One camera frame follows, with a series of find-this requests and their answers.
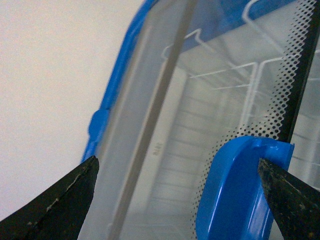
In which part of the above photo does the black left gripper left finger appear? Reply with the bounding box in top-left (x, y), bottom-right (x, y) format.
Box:
top-left (0, 156), bottom-right (99, 240)

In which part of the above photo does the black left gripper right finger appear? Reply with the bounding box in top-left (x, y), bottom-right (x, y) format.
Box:
top-left (258, 158), bottom-right (320, 240)

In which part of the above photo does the blue freezer lid handle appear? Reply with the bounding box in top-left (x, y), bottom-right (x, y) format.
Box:
top-left (195, 136), bottom-right (295, 240)

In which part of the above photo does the white chest freezer blue trim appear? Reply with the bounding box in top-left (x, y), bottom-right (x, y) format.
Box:
top-left (79, 0), bottom-right (320, 240)

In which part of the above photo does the white wire freezer basket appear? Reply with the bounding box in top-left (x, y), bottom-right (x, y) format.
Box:
top-left (160, 0), bottom-right (320, 135)

